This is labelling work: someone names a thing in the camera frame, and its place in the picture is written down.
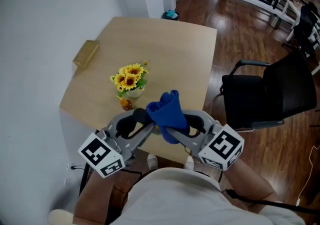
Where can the person's right white shoe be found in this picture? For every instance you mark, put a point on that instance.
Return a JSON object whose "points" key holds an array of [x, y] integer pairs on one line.
{"points": [[189, 162]]}

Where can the person's white shirt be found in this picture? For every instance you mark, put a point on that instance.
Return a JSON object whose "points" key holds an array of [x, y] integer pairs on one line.
{"points": [[175, 199]]}

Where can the black trash bin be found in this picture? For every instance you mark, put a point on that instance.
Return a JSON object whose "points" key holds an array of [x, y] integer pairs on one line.
{"points": [[170, 15]]}

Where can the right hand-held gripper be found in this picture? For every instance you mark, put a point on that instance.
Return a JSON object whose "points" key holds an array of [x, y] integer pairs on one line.
{"points": [[222, 146]]}

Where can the white desk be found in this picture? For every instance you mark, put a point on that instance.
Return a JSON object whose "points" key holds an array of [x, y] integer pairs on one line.
{"points": [[291, 5], [316, 69]]}

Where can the black mesh office chair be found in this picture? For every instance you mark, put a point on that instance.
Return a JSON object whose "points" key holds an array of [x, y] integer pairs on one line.
{"points": [[287, 89]]}

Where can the steel trash can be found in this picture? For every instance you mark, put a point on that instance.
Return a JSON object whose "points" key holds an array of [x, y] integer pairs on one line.
{"points": [[275, 21]]}

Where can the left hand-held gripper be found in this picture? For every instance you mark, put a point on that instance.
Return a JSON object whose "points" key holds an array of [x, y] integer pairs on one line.
{"points": [[100, 154]]}

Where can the black swivel chair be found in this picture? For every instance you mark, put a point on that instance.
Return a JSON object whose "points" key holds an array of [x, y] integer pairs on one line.
{"points": [[306, 31]]}

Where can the wooden box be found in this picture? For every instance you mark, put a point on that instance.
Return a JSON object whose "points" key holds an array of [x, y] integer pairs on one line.
{"points": [[86, 54]]}

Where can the person's white shoe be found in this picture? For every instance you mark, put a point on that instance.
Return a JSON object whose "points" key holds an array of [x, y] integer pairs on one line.
{"points": [[189, 162], [152, 161]]}

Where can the person's left forearm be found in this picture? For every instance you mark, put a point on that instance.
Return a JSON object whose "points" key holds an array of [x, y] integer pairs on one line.
{"points": [[97, 199]]}

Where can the person's right forearm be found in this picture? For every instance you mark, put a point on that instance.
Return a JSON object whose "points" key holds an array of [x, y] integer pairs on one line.
{"points": [[250, 184]]}

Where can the wall socket with black plug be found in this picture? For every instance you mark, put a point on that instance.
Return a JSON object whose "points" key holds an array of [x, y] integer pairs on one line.
{"points": [[73, 167]]}

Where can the sunflowers in white pot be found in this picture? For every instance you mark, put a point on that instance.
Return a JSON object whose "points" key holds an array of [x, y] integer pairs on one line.
{"points": [[130, 79]]}

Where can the person's left white shoe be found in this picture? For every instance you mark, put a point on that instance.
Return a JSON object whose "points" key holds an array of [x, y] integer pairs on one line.
{"points": [[152, 161]]}

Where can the blue cloth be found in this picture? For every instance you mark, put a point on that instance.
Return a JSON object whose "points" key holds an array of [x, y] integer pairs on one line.
{"points": [[167, 116]]}

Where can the small orange-capped sauce bottle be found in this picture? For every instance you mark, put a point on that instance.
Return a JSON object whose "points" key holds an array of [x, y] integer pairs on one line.
{"points": [[126, 105]]}

